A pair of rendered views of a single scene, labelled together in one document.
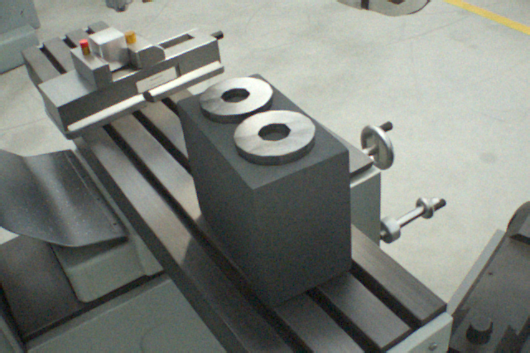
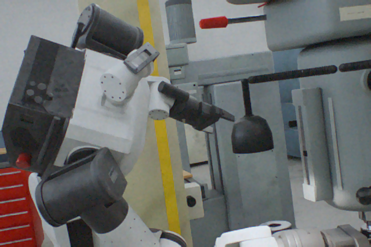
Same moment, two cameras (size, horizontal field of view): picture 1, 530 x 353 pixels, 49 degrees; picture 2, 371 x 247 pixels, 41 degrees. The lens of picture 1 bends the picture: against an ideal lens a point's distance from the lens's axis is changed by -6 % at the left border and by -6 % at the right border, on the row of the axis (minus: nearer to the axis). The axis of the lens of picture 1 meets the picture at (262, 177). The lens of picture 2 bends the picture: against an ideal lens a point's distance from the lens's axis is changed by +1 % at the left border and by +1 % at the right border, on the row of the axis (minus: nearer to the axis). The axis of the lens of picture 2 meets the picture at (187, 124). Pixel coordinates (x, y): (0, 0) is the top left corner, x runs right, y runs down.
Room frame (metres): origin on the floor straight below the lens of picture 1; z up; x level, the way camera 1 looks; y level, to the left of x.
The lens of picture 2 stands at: (1.95, 0.06, 1.59)
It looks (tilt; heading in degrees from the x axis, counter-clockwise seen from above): 5 degrees down; 192
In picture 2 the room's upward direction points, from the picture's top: 8 degrees counter-clockwise
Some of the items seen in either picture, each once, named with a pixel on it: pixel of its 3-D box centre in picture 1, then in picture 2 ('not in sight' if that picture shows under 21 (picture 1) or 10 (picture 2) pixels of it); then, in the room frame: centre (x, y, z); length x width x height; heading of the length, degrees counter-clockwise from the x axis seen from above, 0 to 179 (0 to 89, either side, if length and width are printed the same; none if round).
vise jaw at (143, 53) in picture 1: (137, 46); not in sight; (1.11, 0.21, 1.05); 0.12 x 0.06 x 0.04; 31
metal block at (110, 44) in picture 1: (109, 49); not in sight; (1.08, 0.26, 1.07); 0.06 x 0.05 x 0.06; 31
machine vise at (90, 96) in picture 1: (128, 67); not in sight; (1.09, 0.23, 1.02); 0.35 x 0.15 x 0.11; 121
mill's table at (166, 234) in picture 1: (158, 147); not in sight; (0.94, 0.18, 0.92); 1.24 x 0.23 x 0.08; 28
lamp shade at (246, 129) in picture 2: not in sight; (251, 132); (1.10, -0.01, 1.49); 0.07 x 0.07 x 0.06
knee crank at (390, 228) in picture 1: (412, 215); not in sight; (1.08, -0.34, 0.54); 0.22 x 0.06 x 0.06; 118
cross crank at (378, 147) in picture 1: (365, 152); not in sight; (1.19, -0.25, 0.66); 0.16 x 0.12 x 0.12; 118
